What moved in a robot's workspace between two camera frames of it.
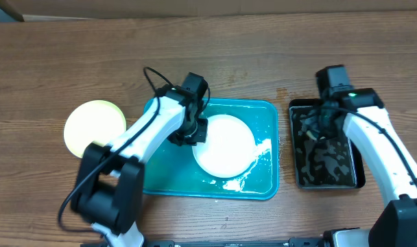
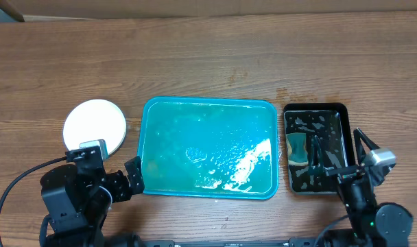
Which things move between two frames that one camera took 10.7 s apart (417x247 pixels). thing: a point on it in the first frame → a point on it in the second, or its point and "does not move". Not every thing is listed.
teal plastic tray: x=174 y=170 does not move
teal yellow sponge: x=311 y=135 → x=298 y=153
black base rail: x=304 y=242 does not move
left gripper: x=199 y=135 → x=125 y=189
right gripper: x=313 y=124 → x=316 y=169
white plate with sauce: x=229 y=149 → x=94 y=120
